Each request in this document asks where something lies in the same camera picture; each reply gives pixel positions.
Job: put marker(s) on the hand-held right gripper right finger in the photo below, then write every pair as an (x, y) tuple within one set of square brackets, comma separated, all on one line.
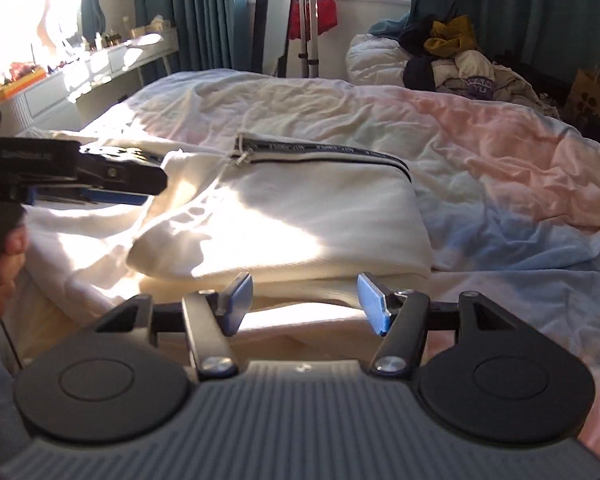
[(372, 305)]

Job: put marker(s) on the teal curtain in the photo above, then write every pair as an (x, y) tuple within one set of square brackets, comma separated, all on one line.
[(195, 15), (530, 10)]

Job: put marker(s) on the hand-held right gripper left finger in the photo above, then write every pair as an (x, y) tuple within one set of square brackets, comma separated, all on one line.
[(237, 305)]

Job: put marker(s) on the desk clutter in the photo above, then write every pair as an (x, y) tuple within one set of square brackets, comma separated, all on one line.
[(105, 40)]

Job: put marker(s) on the pastel pink blue bedsheet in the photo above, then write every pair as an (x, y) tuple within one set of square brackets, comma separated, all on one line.
[(505, 170)]

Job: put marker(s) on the red bag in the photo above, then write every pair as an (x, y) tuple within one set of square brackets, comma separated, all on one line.
[(325, 17)]

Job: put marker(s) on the dark hanging bag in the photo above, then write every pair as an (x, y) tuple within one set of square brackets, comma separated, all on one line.
[(92, 7)]

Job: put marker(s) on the orange box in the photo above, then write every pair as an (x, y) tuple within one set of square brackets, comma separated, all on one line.
[(22, 82)]

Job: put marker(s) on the pile of clothes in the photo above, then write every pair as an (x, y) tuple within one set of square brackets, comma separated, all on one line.
[(375, 62)]

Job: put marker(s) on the teal cloth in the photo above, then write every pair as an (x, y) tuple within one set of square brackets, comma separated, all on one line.
[(390, 25)]

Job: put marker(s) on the brown paper bag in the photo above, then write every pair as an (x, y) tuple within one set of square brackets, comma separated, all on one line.
[(592, 95)]

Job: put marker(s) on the metal tripod stand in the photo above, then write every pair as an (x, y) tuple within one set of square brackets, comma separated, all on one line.
[(307, 30)]

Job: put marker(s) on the pile of light garments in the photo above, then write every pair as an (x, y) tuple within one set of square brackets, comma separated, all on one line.
[(485, 77)]

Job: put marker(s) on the white desk with drawers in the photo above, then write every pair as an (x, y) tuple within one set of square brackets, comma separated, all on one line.
[(80, 80)]

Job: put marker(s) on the person's left hand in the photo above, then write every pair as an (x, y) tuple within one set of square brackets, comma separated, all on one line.
[(0, 280)]

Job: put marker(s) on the mustard yellow garment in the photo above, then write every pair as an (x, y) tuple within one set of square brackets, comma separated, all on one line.
[(452, 37)]

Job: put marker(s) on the white knit zip jacket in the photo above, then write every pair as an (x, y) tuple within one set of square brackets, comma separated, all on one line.
[(305, 210)]

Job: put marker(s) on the dark garment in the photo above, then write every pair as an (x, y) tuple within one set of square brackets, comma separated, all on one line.
[(417, 60)]

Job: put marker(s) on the folded white black board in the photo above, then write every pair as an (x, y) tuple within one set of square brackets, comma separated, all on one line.
[(272, 25)]

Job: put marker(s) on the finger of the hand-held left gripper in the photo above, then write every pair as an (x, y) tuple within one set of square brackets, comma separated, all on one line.
[(70, 194), (125, 175)]

